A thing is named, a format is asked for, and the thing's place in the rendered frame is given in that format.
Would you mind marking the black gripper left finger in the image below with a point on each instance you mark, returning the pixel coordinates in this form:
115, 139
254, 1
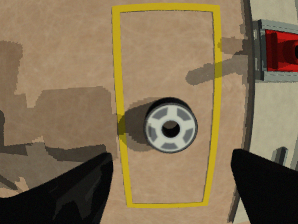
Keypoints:
76, 197

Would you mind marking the yellow rectangular outline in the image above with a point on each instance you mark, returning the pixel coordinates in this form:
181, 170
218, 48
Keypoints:
120, 93

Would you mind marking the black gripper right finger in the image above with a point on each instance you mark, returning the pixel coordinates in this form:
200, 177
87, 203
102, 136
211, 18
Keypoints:
268, 190

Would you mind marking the black wheel with grey hub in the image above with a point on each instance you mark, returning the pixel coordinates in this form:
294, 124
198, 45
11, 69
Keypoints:
170, 140

